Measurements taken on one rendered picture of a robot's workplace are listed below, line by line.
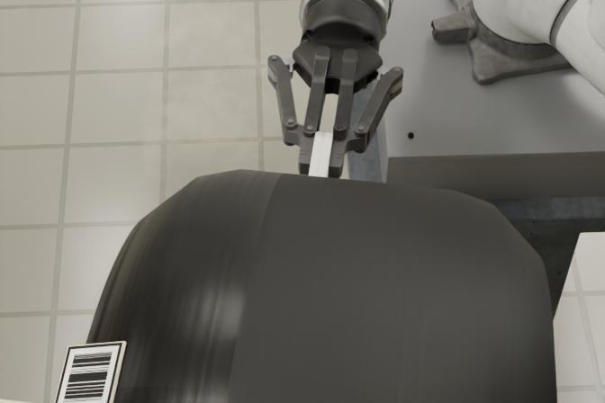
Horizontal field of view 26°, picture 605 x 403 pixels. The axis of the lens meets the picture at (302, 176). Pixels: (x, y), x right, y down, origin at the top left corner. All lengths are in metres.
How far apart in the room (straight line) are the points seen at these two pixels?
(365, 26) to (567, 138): 0.62
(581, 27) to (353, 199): 0.81
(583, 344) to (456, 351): 1.73
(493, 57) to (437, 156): 0.17
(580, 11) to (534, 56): 0.18
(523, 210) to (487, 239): 0.98
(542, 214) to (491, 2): 0.31
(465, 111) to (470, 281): 0.99
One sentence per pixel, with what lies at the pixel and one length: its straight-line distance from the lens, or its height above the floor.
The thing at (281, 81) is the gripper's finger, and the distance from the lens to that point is 1.19.
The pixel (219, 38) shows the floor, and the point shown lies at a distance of 2.91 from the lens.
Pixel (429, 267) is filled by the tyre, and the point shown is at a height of 1.45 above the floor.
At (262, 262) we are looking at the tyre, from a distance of 0.82.
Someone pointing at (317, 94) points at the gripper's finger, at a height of 1.24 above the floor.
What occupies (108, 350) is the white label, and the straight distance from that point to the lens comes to 0.79.
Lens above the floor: 2.15
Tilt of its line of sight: 54 degrees down
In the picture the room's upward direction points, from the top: straight up
